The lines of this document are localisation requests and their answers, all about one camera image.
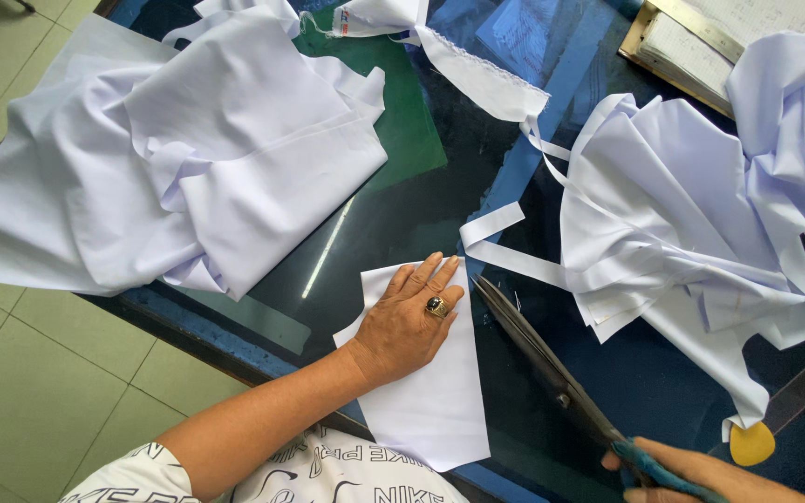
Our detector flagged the person's right hand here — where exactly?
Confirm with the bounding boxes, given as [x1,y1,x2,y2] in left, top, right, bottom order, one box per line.
[601,436,767,503]

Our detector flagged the person's left hand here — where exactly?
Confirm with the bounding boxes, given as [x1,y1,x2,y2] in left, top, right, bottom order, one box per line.
[348,251,465,390]

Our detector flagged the large tailor's scissors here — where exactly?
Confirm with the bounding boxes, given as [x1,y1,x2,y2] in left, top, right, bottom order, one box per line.
[471,274,728,503]

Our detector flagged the small cut white fabric piece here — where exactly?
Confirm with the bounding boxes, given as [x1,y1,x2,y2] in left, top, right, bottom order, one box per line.
[333,257,491,473]

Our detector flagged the yellow tailor's chalk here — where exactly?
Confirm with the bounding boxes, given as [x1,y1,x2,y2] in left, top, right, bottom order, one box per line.
[730,421,777,468]

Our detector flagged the long white fabric strip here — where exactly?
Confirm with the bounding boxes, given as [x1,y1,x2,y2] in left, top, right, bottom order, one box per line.
[458,115,648,291]

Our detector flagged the crumpled white cloth pile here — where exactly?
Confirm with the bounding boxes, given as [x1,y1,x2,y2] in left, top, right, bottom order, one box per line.
[559,31,805,442]

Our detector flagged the person's white printed shirt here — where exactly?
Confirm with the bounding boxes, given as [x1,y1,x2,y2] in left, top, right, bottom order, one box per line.
[59,425,470,503]

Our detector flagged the open squared notebook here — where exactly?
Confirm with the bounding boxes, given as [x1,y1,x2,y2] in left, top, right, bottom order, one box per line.
[618,0,805,127]

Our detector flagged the dark green sheet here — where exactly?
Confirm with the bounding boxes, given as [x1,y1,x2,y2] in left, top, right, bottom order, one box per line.
[291,7,449,193]

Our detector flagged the white fabric with lace edge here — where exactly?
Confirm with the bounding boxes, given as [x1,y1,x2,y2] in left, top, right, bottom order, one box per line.
[301,0,552,127]

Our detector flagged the brass metal ruler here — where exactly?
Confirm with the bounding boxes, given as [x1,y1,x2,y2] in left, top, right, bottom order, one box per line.
[643,0,746,65]

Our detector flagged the large folded white cloth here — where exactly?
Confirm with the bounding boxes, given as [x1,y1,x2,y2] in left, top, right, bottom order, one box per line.
[0,0,389,301]

